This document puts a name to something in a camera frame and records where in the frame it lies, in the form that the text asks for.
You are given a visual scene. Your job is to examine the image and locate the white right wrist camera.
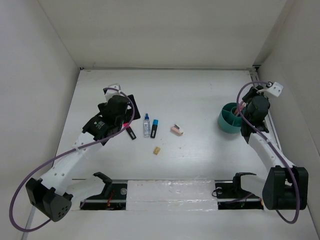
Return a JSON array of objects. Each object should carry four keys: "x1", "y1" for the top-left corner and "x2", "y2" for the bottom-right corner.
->
[{"x1": 257, "y1": 81, "x2": 284, "y2": 98}]

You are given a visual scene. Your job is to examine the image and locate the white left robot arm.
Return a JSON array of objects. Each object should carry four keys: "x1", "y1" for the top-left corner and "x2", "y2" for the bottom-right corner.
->
[{"x1": 25, "y1": 95, "x2": 137, "y2": 222}]

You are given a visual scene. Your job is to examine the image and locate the aluminium rail at right edge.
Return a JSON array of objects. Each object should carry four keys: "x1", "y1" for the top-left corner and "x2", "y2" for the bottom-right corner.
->
[{"x1": 249, "y1": 65, "x2": 283, "y2": 153}]

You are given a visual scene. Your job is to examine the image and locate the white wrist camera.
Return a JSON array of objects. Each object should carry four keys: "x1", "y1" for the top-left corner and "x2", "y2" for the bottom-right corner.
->
[
  {"x1": 103, "y1": 83, "x2": 121, "y2": 101},
  {"x1": 257, "y1": 81, "x2": 284, "y2": 98}
]

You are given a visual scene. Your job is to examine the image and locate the teal round divided organizer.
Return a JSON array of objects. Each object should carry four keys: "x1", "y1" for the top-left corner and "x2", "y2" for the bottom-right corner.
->
[{"x1": 217, "y1": 102, "x2": 243, "y2": 134}]

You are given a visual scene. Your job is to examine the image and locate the tan rectangular eraser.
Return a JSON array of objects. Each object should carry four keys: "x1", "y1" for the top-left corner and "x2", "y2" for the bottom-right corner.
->
[{"x1": 153, "y1": 147, "x2": 161, "y2": 155}]

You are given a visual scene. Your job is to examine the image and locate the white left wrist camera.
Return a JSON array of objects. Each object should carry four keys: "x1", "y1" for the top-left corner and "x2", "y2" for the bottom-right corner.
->
[{"x1": 103, "y1": 83, "x2": 121, "y2": 101}]

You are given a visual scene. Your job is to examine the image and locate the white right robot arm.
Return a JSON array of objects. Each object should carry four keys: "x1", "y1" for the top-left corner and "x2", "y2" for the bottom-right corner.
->
[{"x1": 240, "y1": 85, "x2": 309, "y2": 211}]

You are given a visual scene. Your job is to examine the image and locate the pink and black highlighter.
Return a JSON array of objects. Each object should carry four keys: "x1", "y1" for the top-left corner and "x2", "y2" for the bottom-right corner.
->
[{"x1": 124, "y1": 123, "x2": 137, "y2": 140}]

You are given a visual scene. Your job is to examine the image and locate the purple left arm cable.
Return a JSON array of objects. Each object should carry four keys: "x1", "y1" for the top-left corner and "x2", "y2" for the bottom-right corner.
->
[{"x1": 9, "y1": 87, "x2": 137, "y2": 232}]

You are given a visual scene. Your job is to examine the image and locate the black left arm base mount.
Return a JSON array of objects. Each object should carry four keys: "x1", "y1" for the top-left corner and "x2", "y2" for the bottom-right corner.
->
[{"x1": 79, "y1": 172, "x2": 128, "y2": 211}]

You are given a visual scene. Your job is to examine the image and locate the clear spray bottle blue cap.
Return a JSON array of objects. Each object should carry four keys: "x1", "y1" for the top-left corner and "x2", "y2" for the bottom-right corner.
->
[{"x1": 143, "y1": 113, "x2": 151, "y2": 138}]

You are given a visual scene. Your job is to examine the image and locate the blue and black highlighter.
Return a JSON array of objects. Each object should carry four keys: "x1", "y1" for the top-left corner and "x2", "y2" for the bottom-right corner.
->
[{"x1": 150, "y1": 119, "x2": 159, "y2": 139}]

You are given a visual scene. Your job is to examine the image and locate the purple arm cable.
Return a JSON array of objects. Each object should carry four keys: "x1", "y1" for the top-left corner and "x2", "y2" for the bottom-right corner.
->
[
  {"x1": 9, "y1": 87, "x2": 137, "y2": 232},
  {"x1": 236, "y1": 80, "x2": 301, "y2": 224}
]

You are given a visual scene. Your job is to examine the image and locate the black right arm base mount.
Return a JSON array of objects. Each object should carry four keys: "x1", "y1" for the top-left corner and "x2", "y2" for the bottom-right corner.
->
[{"x1": 211, "y1": 172, "x2": 264, "y2": 210}]

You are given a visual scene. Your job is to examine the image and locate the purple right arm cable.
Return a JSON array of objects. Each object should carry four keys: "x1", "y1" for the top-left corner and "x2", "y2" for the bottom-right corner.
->
[{"x1": 236, "y1": 80, "x2": 301, "y2": 224}]

